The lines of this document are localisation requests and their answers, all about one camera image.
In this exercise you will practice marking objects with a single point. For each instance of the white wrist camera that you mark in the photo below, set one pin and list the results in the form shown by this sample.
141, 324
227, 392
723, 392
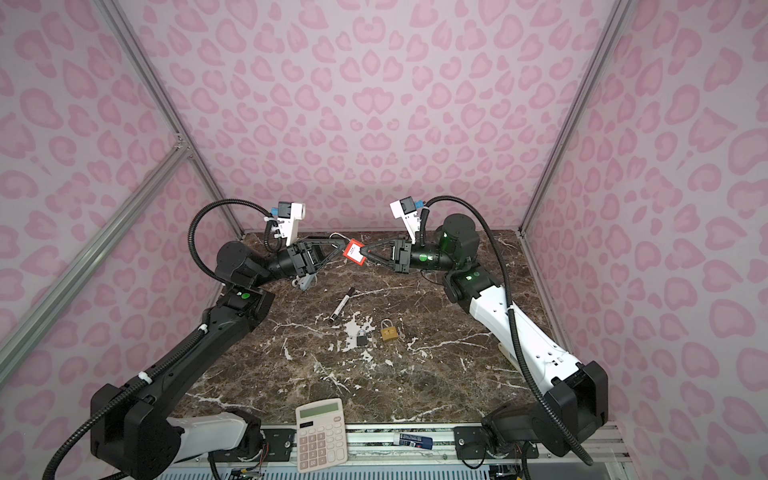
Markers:
408, 211
284, 220

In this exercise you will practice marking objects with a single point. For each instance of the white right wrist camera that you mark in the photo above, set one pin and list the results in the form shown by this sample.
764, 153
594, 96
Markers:
408, 211

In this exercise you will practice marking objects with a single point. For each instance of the brass padlock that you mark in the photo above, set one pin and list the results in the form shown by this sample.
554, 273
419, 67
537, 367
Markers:
388, 330

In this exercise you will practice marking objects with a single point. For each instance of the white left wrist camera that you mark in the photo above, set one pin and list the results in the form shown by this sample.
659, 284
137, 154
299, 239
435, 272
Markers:
284, 220

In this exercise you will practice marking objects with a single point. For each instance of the aluminium front rail frame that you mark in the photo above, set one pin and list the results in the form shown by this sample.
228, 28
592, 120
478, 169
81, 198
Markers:
373, 454

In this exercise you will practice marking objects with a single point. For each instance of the white desk calculator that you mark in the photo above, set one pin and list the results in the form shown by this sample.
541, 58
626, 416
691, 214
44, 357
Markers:
321, 435

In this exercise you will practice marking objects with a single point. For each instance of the blue and white glue stick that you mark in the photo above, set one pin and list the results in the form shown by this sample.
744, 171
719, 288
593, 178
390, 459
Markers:
414, 441

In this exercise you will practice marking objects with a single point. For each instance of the white stapler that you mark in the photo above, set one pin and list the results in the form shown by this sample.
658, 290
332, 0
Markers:
306, 282

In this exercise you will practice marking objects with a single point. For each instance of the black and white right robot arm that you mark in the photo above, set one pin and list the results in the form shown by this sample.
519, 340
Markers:
571, 397

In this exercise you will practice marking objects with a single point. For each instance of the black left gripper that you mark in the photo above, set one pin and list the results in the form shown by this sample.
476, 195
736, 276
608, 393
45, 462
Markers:
305, 261

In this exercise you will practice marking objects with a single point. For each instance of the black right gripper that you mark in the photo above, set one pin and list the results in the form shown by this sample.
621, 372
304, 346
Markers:
402, 255

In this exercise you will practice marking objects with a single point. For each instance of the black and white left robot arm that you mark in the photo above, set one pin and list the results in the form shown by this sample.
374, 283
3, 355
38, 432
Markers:
134, 431

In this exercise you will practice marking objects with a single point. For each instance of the red padlock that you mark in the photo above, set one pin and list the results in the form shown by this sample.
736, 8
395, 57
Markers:
352, 250

